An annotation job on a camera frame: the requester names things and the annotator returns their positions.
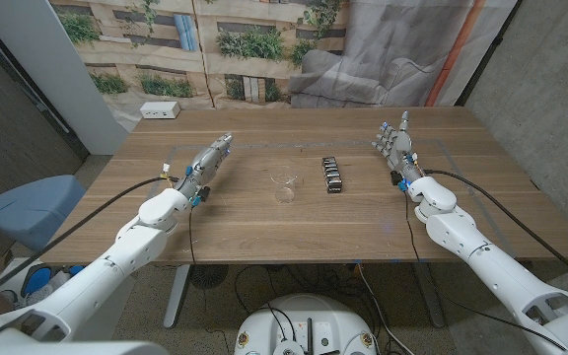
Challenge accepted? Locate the clear glass beaker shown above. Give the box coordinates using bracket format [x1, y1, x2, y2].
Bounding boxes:
[268, 166, 299, 204]

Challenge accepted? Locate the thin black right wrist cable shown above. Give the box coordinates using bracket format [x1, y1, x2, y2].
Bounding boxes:
[403, 190, 568, 352]

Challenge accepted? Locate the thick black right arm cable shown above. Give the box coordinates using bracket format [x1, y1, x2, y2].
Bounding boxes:
[424, 169, 568, 291]

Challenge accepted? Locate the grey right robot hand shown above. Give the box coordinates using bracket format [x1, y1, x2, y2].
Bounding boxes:
[371, 109, 426, 193]

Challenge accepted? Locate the white robot torso base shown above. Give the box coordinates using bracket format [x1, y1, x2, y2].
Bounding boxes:
[234, 294, 379, 355]

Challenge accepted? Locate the white floor cable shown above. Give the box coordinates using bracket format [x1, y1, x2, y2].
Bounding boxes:
[356, 263, 403, 355]

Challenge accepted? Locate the white table leg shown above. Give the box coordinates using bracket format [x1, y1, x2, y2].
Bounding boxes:
[163, 264, 191, 329]

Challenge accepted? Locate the round black floor fan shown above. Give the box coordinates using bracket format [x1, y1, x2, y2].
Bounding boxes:
[189, 264, 230, 290]

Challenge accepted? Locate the thin black left wrist cable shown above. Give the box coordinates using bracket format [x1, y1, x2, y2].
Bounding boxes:
[187, 205, 231, 355]

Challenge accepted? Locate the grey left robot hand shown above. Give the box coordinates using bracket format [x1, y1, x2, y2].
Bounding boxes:
[174, 132, 235, 208]

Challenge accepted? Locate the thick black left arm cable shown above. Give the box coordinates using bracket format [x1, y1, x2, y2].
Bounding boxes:
[0, 176, 179, 312]

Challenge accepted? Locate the grey table leg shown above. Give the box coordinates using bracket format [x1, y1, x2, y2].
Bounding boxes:
[414, 260, 446, 329]

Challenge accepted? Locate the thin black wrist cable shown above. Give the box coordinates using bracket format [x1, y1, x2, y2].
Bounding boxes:
[187, 205, 231, 355]
[403, 190, 568, 352]

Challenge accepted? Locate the white power strip box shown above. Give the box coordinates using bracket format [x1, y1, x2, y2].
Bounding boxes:
[139, 101, 181, 120]

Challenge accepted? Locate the blue and black floor object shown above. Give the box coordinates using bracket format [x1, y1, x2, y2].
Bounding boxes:
[0, 258, 88, 310]

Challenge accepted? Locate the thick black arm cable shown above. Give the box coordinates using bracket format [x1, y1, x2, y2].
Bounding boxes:
[424, 169, 568, 291]
[0, 176, 179, 312]

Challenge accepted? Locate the blue upholstered chair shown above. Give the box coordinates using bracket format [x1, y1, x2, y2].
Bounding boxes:
[0, 175, 87, 255]

